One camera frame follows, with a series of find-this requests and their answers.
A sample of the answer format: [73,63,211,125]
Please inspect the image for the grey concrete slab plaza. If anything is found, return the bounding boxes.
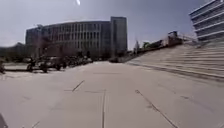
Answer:
[0,60,224,128]

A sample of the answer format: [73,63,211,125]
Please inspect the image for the long curved building with tower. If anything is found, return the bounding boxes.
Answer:
[24,16,129,61]

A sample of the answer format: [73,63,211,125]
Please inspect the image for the brown building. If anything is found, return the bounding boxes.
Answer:
[166,30,184,47]

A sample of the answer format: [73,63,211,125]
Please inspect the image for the row of parked bikes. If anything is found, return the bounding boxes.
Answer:
[25,54,94,74]

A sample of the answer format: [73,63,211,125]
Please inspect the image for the green trees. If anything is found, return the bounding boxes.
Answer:
[133,39,168,56]

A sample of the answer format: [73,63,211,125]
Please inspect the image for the wide grey stone stairs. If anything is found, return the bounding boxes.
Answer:
[126,41,224,83]

